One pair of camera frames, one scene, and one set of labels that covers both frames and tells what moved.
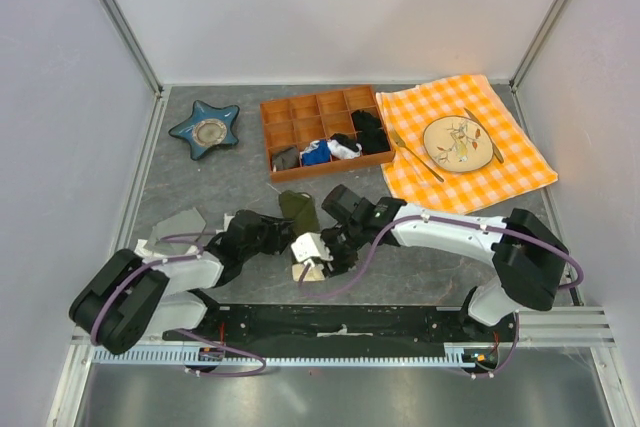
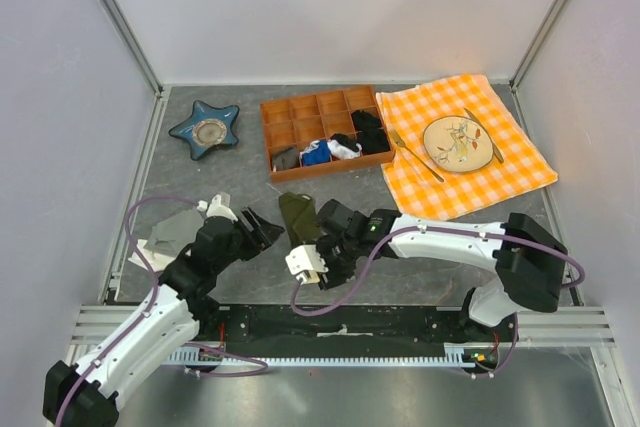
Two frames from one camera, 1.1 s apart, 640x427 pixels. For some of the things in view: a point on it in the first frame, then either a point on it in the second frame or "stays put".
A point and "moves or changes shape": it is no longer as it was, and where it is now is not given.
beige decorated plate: [458, 144] stays put
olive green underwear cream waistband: [314, 273] moves or changes shape
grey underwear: [189, 221] stays put
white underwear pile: [145, 252] stays put
